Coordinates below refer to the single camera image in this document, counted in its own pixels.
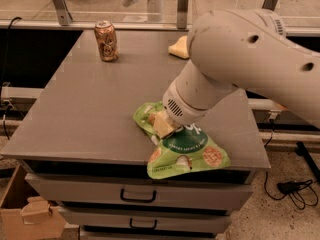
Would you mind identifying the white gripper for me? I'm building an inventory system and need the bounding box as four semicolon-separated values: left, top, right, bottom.
153;80;214;138

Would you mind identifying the green rice chip bag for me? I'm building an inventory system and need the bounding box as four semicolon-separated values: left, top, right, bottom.
133;102;231;179

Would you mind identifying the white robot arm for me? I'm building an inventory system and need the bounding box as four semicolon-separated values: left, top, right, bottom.
153;9;320;138

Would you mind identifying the yellow sponge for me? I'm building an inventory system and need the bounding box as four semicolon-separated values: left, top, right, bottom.
168;36;189;59

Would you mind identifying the grey drawer cabinet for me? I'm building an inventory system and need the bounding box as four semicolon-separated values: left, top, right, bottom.
3;30;270;240

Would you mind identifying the orange soda can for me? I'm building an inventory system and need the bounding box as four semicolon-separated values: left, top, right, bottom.
94;20;119;62

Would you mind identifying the cardboard box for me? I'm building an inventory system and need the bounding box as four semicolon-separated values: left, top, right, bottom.
0;166;66;240

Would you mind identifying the top drawer black handle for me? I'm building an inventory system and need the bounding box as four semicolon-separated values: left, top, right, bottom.
120;189;157;203

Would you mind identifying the drawer black handle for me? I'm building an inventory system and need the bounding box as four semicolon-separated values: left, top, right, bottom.
129;218;158;230
120;189;157;203

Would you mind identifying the middle metal bracket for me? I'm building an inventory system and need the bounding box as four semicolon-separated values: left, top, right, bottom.
176;0;189;29

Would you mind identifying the left metal bracket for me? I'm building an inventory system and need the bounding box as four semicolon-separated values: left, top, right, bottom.
52;0;72;26

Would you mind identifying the black power adapter with cable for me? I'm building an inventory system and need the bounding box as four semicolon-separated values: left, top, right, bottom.
263;172;319;210

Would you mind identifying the black cable at left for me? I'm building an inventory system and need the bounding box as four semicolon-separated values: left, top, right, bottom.
0;16;23;141

